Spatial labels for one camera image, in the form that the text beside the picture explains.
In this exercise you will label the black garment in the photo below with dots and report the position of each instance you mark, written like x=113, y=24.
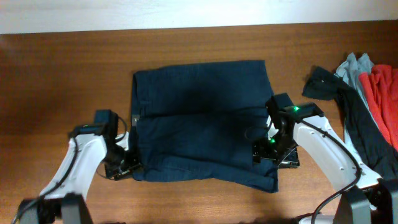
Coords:
x=374, y=150

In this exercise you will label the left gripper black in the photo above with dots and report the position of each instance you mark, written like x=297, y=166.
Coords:
x=134, y=165

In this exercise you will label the navy blue shorts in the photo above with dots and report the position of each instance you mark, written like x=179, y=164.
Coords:
x=198, y=121

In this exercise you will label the red garment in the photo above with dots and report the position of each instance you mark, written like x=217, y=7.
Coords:
x=380, y=90

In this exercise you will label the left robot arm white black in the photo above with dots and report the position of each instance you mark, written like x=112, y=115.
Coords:
x=64, y=198

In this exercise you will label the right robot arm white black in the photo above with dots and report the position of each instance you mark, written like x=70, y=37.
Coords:
x=362, y=195

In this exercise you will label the light grey garment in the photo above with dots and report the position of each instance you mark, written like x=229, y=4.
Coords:
x=349, y=72

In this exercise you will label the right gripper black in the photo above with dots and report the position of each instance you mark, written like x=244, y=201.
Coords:
x=260, y=150

